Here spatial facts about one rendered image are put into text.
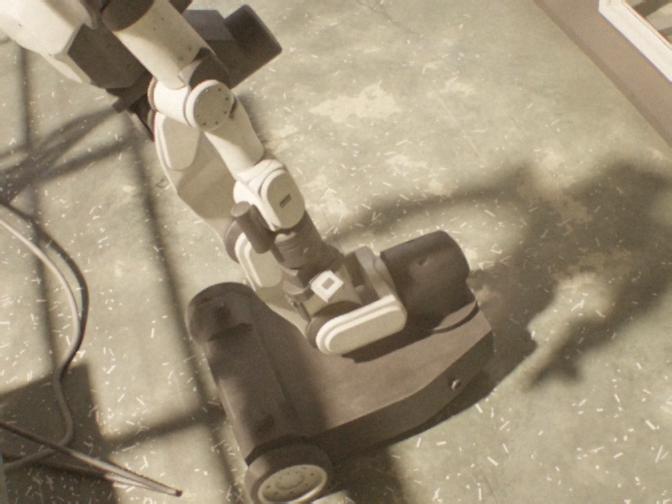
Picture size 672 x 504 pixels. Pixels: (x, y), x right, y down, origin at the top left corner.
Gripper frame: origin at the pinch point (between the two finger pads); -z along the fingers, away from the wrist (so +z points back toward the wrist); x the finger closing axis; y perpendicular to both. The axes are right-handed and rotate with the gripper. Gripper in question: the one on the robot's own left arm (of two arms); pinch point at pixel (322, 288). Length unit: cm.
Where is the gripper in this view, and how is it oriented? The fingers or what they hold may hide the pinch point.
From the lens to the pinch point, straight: 178.0
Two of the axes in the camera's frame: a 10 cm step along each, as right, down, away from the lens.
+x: -6.7, 6.7, -3.0
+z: -3.6, -6.6, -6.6
